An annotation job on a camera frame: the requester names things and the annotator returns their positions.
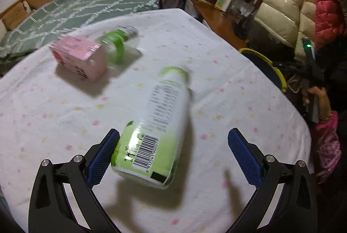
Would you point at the white and green bottle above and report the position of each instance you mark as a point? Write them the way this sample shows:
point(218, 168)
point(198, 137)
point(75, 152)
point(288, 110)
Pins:
point(157, 119)

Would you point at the clear plastic container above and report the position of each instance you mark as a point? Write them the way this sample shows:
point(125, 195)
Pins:
point(240, 8)

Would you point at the brown pillow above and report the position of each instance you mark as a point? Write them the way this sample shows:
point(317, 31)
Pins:
point(15, 16)
point(39, 0)

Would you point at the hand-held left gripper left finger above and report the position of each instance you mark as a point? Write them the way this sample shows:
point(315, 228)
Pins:
point(104, 157)

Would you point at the pink carton box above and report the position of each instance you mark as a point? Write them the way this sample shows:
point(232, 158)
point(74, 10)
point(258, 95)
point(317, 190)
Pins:
point(78, 57)

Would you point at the clear bottle with green label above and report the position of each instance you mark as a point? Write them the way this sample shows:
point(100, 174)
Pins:
point(116, 42)

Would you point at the cream puffer jacket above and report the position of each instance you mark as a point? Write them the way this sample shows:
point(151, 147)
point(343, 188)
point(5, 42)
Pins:
point(284, 10)

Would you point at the person's right forearm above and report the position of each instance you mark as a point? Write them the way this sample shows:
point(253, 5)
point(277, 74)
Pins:
point(329, 146)

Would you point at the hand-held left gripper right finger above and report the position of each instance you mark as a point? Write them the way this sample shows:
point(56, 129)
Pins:
point(242, 154)

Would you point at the person's right hand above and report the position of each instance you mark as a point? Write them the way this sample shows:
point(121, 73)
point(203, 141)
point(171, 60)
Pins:
point(321, 99)

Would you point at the light green box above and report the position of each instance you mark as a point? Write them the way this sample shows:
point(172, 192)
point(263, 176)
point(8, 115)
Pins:
point(222, 2)

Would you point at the bed with green quilt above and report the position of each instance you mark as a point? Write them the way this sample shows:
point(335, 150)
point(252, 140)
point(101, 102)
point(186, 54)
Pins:
point(89, 8)

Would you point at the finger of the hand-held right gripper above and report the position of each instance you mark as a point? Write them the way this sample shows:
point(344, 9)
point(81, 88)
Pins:
point(299, 77)
point(290, 65)

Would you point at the blue bin with yellow rim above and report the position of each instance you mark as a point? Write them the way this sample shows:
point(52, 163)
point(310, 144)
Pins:
point(260, 62)

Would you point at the wooden cabinet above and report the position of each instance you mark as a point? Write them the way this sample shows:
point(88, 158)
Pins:
point(217, 21)

